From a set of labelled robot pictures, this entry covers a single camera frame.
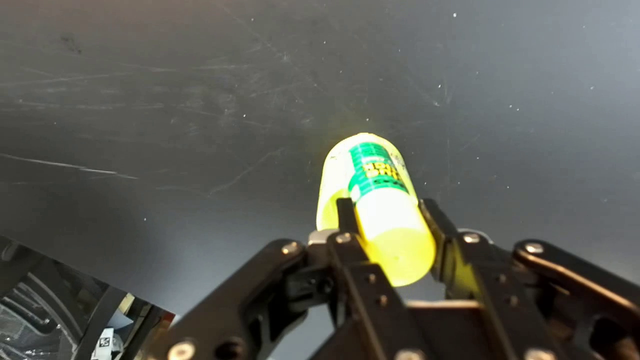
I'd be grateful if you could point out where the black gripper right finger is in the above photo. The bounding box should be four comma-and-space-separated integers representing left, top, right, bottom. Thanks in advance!
420, 198, 567, 360

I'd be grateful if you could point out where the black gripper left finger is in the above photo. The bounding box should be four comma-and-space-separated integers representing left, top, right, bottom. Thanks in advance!
324, 198, 428, 360

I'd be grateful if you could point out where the green yellow glue stick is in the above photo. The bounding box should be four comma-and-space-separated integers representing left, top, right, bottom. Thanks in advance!
317, 131, 437, 286

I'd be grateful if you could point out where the black table leg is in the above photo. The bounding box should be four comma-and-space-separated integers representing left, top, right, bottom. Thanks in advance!
71, 286, 175, 360

